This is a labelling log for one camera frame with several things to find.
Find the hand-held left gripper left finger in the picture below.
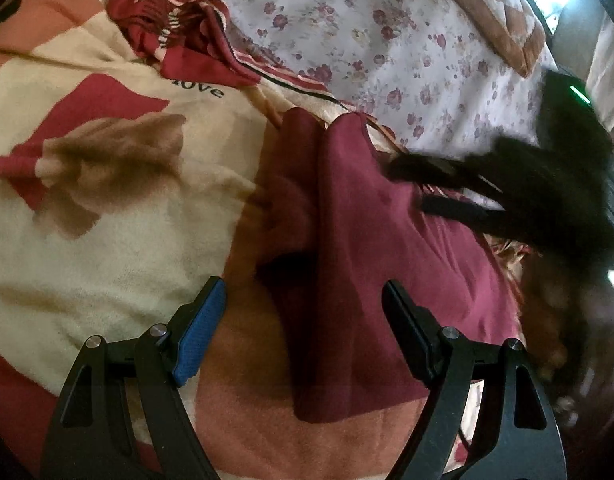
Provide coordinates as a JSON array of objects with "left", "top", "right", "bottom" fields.
[{"left": 39, "top": 276, "right": 228, "bottom": 480}]

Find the white floral bedsheet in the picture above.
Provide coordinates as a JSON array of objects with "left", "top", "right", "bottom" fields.
[{"left": 152, "top": 0, "right": 552, "bottom": 161}]

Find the brown-bordered quilted pillow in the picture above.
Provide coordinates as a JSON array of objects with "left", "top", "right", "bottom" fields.
[{"left": 417, "top": 0, "right": 548, "bottom": 78}]

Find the maroon short-sleeved shirt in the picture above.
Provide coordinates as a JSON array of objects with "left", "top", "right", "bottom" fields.
[{"left": 257, "top": 109, "right": 522, "bottom": 423}]

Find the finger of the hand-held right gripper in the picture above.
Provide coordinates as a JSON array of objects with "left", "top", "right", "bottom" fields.
[
  {"left": 417, "top": 192, "right": 518, "bottom": 238},
  {"left": 387, "top": 152, "right": 502, "bottom": 196}
]

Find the red and cream printed blanket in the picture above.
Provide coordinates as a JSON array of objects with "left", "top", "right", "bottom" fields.
[{"left": 0, "top": 0, "right": 612, "bottom": 480}]

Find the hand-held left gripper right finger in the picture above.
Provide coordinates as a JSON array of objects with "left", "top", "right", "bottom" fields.
[{"left": 382, "top": 280, "right": 566, "bottom": 480}]

